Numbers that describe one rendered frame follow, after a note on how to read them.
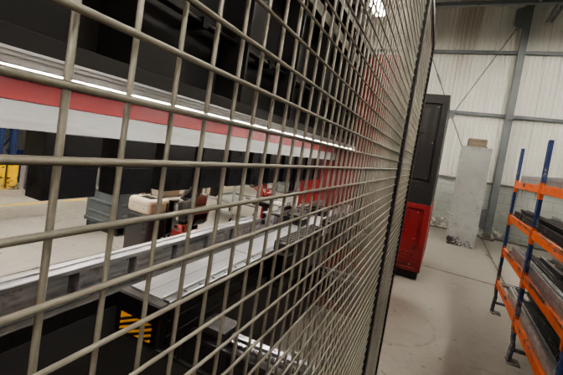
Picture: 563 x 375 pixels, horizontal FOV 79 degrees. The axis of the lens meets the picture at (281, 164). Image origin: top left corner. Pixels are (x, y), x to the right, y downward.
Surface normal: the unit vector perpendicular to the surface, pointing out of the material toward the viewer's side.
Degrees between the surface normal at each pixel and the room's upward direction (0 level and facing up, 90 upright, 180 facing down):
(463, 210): 90
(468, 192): 90
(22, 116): 90
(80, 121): 90
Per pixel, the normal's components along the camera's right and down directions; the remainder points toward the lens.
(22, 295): 0.90, 0.16
